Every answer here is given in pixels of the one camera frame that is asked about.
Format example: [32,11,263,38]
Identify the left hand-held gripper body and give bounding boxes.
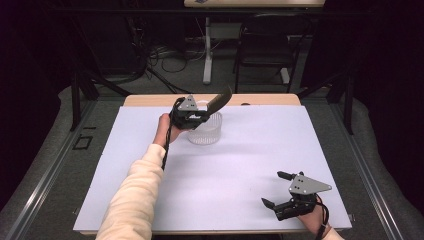
[169,94,212,131]

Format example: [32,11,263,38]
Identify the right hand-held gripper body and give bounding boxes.
[273,171,333,222]

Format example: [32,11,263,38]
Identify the clear plastic bowl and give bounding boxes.
[185,99,224,146]

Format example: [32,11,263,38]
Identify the person's left hand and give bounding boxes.
[152,112,186,148]

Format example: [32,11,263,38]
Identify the person's right hand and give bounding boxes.
[297,199,332,237]

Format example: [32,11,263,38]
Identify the wooden table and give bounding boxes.
[123,93,302,108]

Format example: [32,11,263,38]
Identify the white table cover sheet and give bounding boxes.
[72,105,353,233]

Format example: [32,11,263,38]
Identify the white desk leg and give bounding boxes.
[202,16,215,85]
[279,67,291,85]

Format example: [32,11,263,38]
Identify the grey box under desk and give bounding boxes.
[209,21,243,41]

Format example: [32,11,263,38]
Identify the black chair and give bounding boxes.
[232,13,314,95]

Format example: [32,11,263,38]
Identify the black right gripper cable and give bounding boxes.
[314,194,332,240]

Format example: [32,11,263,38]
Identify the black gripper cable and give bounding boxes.
[161,121,175,172]
[314,194,332,240]

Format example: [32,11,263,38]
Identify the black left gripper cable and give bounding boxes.
[161,121,175,172]

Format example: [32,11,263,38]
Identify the black floor cables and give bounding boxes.
[131,16,205,95]

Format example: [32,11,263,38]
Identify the aluminium floor rail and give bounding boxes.
[4,99,98,240]
[329,99,405,240]

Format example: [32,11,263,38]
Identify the black metal frame stand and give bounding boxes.
[295,64,355,136]
[69,68,133,132]

